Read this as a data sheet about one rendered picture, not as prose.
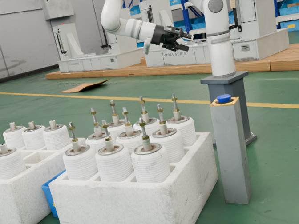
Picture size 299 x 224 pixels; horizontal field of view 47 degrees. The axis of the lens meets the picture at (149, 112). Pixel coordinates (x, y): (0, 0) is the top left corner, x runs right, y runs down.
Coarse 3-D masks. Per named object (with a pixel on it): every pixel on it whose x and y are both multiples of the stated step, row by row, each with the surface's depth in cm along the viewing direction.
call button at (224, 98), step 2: (226, 94) 100; (228, 94) 100; (218, 96) 100; (220, 96) 99; (222, 96) 99; (224, 96) 98; (226, 96) 98; (228, 96) 98; (230, 96) 98; (218, 98) 98; (220, 98) 98; (222, 98) 98; (224, 98) 98; (226, 98) 98; (228, 98) 98; (230, 98) 98; (218, 100) 99; (220, 100) 98; (222, 100) 98; (224, 100) 98; (226, 100) 98; (228, 100) 98; (220, 102) 99; (222, 102) 98
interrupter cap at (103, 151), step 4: (116, 144) 101; (120, 144) 100; (100, 148) 100; (104, 148) 99; (116, 148) 98; (120, 148) 97; (100, 152) 97; (104, 152) 96; (108, 152) 95; (112, 152) 94; (116, 152) 95
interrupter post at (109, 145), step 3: (105, 141) 97; (108, 141) 96; (111, 141) 97; (105, 144) 97; (108, 144) 96; (111, 144) 97; (108, 147) 97; (111, 147) 97; (108, 150) 97; (111, 150) 97
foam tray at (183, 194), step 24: (192, 168) 100; (216, 168) 121; (72, 192) 99; (96, 192) 95; (120, 192) 91; (144, 192) 88; (168, 192) 85; (192, 192) 98; (72, 216) 102; (96, 216) 98; (120, 216) 94; (144, 216) 90; (168, 216) 87; (192, 216) 97
